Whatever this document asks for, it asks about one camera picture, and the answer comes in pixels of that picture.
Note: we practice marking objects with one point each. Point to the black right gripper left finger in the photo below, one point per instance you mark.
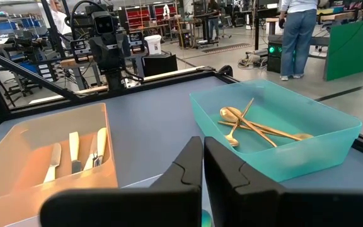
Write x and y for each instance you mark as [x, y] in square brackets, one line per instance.
[156, 208]

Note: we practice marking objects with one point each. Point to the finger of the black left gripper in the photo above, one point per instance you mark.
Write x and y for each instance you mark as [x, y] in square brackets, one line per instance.
[118, 56]
[112, 56]

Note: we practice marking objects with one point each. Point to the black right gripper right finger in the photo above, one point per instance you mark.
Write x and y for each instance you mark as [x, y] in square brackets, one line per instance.
[263, 208]

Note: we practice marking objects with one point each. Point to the gold spoon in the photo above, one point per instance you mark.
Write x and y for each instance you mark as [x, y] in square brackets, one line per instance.
[229, 116]
[302, 136]
[222, 123]
[232, 141]

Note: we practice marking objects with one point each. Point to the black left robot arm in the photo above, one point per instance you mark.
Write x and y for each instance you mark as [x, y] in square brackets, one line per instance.
[116, 80]

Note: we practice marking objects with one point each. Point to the black labelled box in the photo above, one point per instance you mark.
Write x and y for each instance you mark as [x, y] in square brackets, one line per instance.
[81, 50]
[136, 41]

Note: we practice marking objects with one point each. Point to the white bucket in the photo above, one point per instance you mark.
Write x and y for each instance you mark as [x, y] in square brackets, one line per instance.
[153, 44]

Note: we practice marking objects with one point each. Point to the red shelf bins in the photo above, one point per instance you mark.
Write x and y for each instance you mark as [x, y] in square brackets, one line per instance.
[137, 17]

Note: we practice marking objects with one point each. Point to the person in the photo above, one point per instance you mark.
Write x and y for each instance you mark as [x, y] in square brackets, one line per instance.
[298, 38]
[60, 19]
[213, 19]

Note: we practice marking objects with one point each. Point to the green plastic bin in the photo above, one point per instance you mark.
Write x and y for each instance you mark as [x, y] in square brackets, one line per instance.
[295, 164]

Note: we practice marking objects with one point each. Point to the blue storage shelf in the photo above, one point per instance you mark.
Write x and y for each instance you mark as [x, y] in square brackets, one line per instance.
[27, 23]

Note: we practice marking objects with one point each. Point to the grey table mat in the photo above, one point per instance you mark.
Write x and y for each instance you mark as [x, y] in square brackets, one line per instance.
[150, 126]

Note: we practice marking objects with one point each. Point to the black office chair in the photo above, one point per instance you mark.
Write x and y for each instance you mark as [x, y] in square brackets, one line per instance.
[24, 86]

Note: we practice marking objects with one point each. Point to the orange plastic bin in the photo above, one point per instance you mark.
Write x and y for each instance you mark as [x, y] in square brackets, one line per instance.
[17, 195]

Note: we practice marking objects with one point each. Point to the black computer with green light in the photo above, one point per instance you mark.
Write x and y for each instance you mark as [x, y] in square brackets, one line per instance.
[274, 60]

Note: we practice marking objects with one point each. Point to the green panel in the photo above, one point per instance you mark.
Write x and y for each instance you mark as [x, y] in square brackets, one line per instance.
[351, 50]

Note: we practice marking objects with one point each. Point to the wooden workbench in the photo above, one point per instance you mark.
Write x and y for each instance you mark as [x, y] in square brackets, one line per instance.
[342, 15]

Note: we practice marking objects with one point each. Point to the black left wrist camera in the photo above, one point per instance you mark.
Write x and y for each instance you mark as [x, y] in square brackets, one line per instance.
[103, 23]

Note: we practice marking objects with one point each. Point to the black frame clamp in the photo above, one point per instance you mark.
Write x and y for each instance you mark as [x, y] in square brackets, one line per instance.
[226, 70]

